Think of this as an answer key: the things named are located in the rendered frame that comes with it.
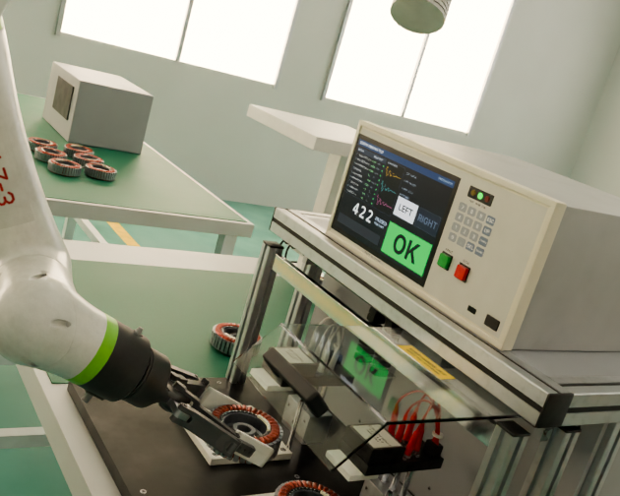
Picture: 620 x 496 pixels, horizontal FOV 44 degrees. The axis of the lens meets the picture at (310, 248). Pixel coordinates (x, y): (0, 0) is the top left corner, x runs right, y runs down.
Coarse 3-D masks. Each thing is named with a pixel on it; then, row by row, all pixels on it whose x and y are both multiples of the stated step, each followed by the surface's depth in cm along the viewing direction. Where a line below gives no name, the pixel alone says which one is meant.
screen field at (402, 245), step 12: (396, 228) 119; (384, 240) 121; (396, 240) 119; (408, 240) 116; (420, 240) 114; (384, 252) 121; (396, 252) 118; (408, 252) 116; (420, 252) 114; (408, 264) 116; (420, 264) 114; (420, 276) 114
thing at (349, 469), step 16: (384, 432) 112; (368, 448) 107; (384, 448) 108; (400, 448) 109; (352, 464) 109; (368, 464) 107; (384, 464) 108; (400, 464) 110; (416, 464) 112; (432, 464) 114; (352, 480) 107; (384, 480) 118
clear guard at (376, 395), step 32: (256, 352) 99; (288, 352) 97; (320, 352) 95; (352, 352) 99; (384, 352) 102; (256, 384) 95; (320, 384) 90; (352, 384) 89; (384, 384) 92; (416, 384) 95; (448, 384) 98; (288, 416) 89; (352, 416) 85; (384, 416) 83; (416, 416) 86; (448, 416) 88; (480, 416) 91; (512, 416) 94; (320, 448) 83; (352, 448) 82
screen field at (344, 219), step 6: (342, 216) 130; (342, 222) 130; (348, 222) 129; (354, 222) 128; (354, 228) 127; (360, 228) 126; (366, 228) 125; (360, 234) 126; (366, 234) 125; (372, 234) 123; (372, 240) 123; (378, 240) 122
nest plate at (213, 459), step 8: (192, 440) 124; (200, 440) 123; (200, 448) 122; (208, 448) 121; (280, 448) 127; (208, 456) 119; (216, 456) 120; (280, 456) 126; (288, 456) 127; (216, 464) 119; (224, 464) 120
